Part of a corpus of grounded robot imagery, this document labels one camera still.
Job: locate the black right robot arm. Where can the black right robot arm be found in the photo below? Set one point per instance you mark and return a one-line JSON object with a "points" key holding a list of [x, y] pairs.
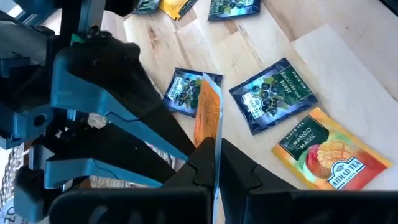
{"points": [[81, 15]]}

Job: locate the blue Ahmad blackcurrant tea packet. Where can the blue Ahmad blackcurrant tea packet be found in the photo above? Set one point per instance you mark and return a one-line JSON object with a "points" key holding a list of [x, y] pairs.
{"points": [[146, 6], [183, 90], [273, 96], [233, 7]]}

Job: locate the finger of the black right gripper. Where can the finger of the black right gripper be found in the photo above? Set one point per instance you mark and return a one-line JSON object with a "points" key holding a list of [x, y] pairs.
{"points": [[124, 93], [109, 155]]}

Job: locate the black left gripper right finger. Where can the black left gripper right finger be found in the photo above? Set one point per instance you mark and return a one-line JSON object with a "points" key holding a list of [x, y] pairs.
{"points": [[242, 186]]}

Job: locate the orange Ahmad mango tea packet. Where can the orange Ahmad mango tea packet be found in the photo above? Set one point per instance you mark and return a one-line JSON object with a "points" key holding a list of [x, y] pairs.
{"points": [[329, 152]]}

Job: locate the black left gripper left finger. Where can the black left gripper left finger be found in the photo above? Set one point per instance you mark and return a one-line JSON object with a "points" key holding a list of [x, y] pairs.
{"points": [[199, 174]]}

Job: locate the yellow Ahmad tea packet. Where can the yellow Ahmad tea packet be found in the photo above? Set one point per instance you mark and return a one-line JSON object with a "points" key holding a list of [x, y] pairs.
{"points": [[177, 7]]}

